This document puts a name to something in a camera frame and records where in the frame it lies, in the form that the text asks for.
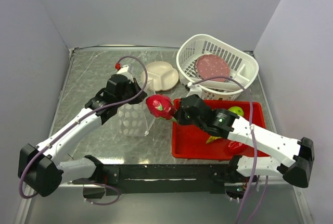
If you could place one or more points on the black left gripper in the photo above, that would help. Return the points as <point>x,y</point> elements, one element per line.
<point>135,85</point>

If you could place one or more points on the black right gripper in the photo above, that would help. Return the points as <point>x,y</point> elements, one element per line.
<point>179,115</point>

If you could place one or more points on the pink dragon fruit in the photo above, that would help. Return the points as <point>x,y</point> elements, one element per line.
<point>161,106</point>

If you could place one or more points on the clear dotted zip top bag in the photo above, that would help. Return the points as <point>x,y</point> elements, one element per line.
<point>136,119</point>

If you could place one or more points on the yellow banana bunch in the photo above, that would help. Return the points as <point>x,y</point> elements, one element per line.
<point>212,139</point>

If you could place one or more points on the red bell pepper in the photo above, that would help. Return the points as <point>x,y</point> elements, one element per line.
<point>235,148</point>

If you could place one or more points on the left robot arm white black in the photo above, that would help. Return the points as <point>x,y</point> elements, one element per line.
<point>41,167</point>

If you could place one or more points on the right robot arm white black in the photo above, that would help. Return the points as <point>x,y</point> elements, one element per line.
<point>291,158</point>

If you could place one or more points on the red plastic tray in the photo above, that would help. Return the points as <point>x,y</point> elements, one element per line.
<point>189,142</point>

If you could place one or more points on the beige divided plate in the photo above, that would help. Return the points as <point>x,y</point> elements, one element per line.
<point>161,76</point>

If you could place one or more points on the pink dotted plate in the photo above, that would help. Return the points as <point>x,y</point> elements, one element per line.
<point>209,65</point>

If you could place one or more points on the green apple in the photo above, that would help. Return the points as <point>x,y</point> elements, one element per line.
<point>237,110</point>

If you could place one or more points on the white plastic basket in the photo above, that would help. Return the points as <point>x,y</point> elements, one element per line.
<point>243,67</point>

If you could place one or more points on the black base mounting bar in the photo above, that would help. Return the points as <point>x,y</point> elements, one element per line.
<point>169,178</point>

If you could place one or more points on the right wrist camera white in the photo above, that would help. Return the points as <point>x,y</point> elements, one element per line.
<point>193,89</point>

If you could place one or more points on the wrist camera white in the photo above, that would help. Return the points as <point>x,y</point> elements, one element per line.
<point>125,69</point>
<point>193,89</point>

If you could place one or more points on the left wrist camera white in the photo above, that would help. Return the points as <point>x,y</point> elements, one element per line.
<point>125,69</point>

